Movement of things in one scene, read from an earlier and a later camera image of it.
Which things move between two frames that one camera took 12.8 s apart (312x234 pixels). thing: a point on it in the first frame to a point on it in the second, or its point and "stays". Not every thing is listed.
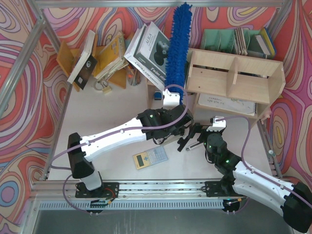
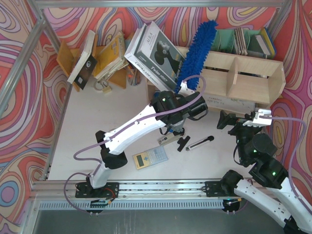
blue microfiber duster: x=178 y=48 to x=195 y=57
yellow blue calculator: x=149 y=157 stays
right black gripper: x=194 y=134 to x=234 y=119
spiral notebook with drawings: x=224 y=102 stays
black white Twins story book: x=152 y=50 stays
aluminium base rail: x=143 y=191 stays
